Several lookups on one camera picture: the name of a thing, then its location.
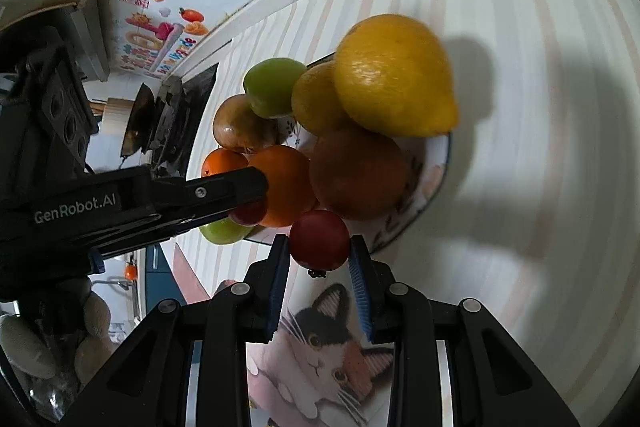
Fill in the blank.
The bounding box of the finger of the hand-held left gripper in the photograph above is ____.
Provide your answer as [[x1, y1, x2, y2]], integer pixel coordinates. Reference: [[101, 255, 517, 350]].
[[147, 167, 271, 220], [102, 213, 241, 258]]

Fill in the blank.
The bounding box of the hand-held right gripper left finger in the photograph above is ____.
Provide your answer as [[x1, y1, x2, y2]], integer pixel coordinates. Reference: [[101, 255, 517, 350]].
[[60, 234, 292, 427]]

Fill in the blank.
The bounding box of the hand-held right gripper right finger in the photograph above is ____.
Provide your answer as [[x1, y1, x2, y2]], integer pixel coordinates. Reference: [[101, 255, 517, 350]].
[[350, 234, 581, 427]]

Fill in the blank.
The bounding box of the small orange tangerine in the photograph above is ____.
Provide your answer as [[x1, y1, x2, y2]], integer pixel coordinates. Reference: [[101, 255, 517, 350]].
[[201, 148, 250, 180]]

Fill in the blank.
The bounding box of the red cherry tomato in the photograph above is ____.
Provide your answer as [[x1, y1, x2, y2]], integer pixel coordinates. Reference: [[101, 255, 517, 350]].
[[229, 199, 268, 227], [289, 210, 350, 272]]

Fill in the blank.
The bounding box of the green round fruit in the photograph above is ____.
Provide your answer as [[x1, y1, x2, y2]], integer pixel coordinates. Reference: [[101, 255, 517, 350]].
[[199, 217, 256, 247], [243, 58, 308, 120]]

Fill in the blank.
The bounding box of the large orange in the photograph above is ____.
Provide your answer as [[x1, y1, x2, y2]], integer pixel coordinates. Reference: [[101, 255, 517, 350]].
[[246, 145, 318, 228]]

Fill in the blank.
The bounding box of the brown green passion fruit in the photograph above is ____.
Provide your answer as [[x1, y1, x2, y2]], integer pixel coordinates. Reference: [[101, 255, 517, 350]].
[[213, 94, 281, 154]]

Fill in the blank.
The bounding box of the red brown round fruit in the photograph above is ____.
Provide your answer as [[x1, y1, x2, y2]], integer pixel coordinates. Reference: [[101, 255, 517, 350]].
[[308, 127, 412, 221]]

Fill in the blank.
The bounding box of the yellow lemon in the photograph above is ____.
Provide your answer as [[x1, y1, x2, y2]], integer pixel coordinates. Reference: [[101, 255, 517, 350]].
[[333, 14, 460, 138], [291, 61, 353, 135]]

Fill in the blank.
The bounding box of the floral oval ceramic plate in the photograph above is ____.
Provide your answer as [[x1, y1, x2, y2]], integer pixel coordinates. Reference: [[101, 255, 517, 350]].
[[277, 52, 452, 255]]

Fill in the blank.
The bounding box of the person's left hand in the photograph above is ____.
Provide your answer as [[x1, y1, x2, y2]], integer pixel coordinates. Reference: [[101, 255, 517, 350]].
[[0, 289, 113, 385]]

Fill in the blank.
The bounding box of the blue kitchen cabinet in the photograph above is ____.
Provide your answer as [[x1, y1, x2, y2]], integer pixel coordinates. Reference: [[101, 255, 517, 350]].
[[142, 242, 183, 308]]

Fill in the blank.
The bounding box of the cat shaped mat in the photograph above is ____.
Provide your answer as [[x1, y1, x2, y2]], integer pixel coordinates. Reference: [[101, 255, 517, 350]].
[[172, 239, 401, 427]]

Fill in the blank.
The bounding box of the cream ribbed utensil holder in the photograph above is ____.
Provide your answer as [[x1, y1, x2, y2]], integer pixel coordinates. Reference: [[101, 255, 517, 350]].
[[100, 97, 132, 138]]

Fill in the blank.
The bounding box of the black gas stove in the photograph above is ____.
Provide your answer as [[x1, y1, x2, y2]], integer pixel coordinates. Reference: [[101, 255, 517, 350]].
[[145, 63, 220, 170]]

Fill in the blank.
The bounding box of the dark wok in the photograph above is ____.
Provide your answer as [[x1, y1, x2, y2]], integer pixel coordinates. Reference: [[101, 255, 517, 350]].
[[120, 83, 157, 158]]

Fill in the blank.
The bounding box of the colourful wall sticker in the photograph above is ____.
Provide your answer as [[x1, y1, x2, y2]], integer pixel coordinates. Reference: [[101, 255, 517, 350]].
[[117, 0, 208, 80]]

